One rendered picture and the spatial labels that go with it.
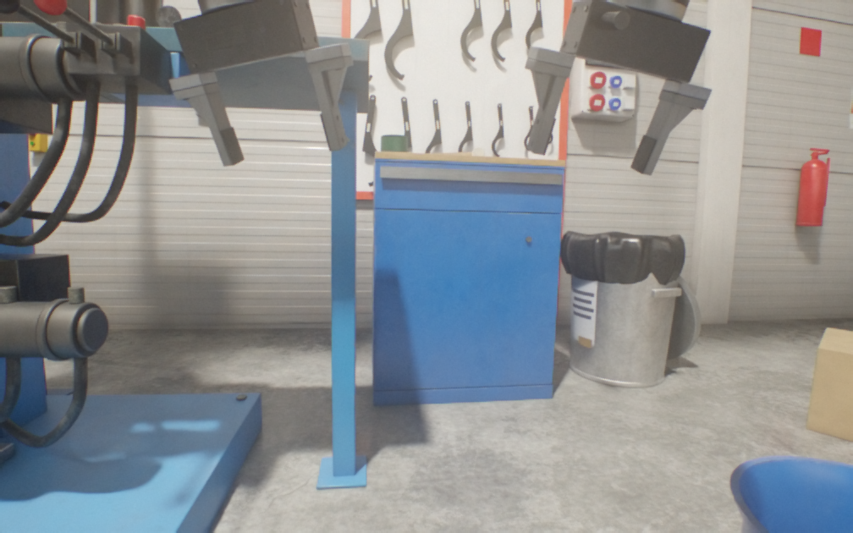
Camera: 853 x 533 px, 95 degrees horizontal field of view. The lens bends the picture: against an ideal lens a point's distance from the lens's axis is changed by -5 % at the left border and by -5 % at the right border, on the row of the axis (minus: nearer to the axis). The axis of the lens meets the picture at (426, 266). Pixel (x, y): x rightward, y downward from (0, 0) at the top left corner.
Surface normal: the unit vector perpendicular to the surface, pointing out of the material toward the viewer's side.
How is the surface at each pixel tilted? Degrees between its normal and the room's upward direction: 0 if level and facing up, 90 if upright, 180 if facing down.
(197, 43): 114
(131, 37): 90
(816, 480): 62
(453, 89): 90
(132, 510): 0
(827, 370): 90
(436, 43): 90
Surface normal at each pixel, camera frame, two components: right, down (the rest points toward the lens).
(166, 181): 0.14, 0.11
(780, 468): 0.07, -0.36
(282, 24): -0.13, 0.49
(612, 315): -0.56, 0.12
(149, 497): 0.02, -0.99
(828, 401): -0.75, 0.05
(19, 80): 0.09, 0.73
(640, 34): 0.08, 0.50
